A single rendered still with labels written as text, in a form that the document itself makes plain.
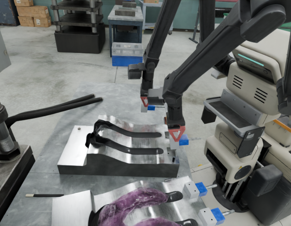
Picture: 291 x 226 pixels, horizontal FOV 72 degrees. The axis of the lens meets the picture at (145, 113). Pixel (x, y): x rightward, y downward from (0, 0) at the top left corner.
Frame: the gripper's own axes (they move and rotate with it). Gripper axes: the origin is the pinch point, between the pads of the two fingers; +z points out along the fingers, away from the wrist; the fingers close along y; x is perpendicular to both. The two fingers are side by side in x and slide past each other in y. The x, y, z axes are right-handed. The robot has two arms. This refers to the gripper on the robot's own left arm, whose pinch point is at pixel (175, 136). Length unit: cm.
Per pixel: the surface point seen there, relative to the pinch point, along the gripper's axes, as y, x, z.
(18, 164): 1, -71, 8
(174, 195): 17.3, -3.1, 14.4
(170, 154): -1.9, -2.5, 10.5
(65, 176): 7.5, -47.5, 10.6
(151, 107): -26.4, -9.7, -1.9
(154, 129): -15.2, -8.7, 5.1
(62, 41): -379, -195, -10
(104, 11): -641, -147, -64
